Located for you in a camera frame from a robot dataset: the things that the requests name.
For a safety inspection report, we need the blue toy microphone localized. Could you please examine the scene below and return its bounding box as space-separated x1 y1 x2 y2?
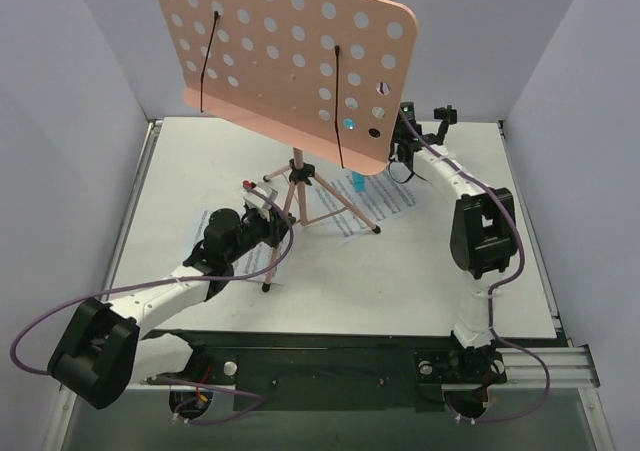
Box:
343 118 366 193

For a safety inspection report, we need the sheet music page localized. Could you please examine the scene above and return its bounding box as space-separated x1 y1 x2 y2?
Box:
313 171 420 244
184 209 294 288

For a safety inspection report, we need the pink perforated music stand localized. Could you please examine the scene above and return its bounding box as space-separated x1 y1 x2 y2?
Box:
148 0 420 295

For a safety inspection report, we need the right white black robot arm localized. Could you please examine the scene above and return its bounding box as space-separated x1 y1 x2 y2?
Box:
389 102 519 348

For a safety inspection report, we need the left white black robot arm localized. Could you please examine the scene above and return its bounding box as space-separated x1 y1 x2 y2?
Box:
47 208 296 409

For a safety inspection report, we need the black microphone stand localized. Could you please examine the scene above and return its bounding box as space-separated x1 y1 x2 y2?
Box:
433 105 458 146

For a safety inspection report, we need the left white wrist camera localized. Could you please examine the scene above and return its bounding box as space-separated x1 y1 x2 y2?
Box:
243 180 278 214

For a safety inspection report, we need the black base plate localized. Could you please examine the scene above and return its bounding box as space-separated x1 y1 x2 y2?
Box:
171 329 507 412

